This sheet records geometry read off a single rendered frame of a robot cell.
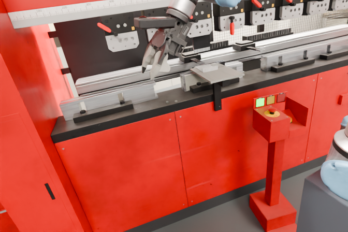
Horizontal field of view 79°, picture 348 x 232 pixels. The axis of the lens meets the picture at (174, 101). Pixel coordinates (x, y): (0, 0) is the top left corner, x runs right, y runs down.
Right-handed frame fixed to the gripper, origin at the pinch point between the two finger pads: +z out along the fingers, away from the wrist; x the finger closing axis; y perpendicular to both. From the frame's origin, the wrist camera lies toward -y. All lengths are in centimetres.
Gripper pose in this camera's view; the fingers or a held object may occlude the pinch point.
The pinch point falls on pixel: (146, 72)
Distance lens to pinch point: 68.9
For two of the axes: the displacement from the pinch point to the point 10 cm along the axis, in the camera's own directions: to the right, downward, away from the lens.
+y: 7.3, 2.1, 6.5
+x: -5.3, -4.3, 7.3
